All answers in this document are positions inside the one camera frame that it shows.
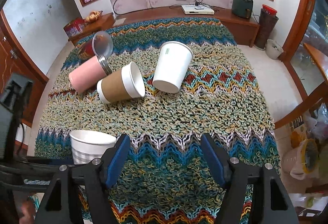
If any wooden tv cabinet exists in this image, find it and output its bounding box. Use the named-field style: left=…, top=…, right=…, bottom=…
left=68, top=6, right=259, bottom=47

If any white plastic bucket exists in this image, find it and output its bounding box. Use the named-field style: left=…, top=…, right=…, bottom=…
left=265, top=39, right=284, bottom=60

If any red tin box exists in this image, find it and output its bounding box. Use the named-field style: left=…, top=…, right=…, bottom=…
left=63, top=17, right=85, bottom=38

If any fruit basket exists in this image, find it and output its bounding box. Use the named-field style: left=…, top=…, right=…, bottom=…
left=84, top=11, right=102, bottom=23

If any pink steel tumbler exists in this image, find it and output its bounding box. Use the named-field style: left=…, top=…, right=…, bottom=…
left=69, top=55, right=112, bottom=94

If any white ribbed cup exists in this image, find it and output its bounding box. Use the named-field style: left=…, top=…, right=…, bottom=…
left=69, top=130, right=117, bottom=165

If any colourful knitted table cloth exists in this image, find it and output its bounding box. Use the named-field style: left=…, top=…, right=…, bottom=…
left=34, top=17, right=280, bottom=223

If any wooden side table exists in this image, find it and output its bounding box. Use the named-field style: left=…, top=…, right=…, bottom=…
left=304, top=43, right=328, bottom=83

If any yellow white plastic jug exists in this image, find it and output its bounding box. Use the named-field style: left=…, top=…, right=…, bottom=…
left=281, top=139, right=319, bottom=180

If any brown sleeved paper cup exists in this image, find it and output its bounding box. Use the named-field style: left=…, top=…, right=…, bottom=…
left=97, top=62, right=146, bottom=104

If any red patterned tin cup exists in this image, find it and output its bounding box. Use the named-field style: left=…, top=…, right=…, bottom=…
left=78, top=31, right=113, bottom=60

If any dark wicker bin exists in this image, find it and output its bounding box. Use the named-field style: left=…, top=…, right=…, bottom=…
left=254, top=4, right=279, bottom=50

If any white set-top box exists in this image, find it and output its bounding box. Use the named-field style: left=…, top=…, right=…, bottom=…
left=181, top=5, right=215, bottom=15

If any dark green air fryer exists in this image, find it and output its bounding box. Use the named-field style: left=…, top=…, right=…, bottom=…
left=231, top=0, right=254, bottom=19

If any wooden door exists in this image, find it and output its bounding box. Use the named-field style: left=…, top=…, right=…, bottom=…
left=1, top=10, right=48, bottom=127

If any plain white paper cup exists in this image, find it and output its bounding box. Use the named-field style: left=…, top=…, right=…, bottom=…
left=152, top=41, right=194, bottom=94

